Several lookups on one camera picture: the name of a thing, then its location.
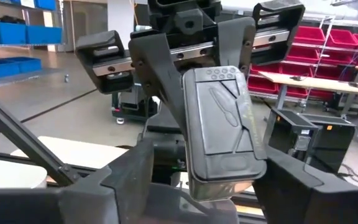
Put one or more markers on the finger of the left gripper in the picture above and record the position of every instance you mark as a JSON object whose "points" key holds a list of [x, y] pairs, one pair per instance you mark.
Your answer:
{"points": [[154, 62], [236, 40]]}

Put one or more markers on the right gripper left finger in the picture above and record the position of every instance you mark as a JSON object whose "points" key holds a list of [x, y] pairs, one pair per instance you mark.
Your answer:
{"points": [[73, 205]]}

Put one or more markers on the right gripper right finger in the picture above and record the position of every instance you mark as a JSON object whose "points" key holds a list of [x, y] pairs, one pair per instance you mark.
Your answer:
{"points": [[306, 202]]}

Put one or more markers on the black lidded spice tin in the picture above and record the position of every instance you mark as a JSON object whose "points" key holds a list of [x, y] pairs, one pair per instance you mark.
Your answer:
{"points": [[222, 124]]}

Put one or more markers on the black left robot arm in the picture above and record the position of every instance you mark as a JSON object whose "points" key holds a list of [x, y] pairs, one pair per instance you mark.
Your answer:
{"points": [[163, 146]]}

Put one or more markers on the red storage bin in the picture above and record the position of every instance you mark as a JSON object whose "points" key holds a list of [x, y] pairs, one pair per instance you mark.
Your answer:
{"points": [[301, 55], [342, 39], [266, 69], [309, 34], [263, 85]]}

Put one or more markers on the black wheeled cart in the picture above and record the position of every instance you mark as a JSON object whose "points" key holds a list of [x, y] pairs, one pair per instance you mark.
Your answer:
{"points": [[132, 105]]}

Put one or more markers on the black computer case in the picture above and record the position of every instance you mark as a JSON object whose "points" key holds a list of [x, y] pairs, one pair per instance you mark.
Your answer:
{"points": [[334, 143], [284, 133]]}

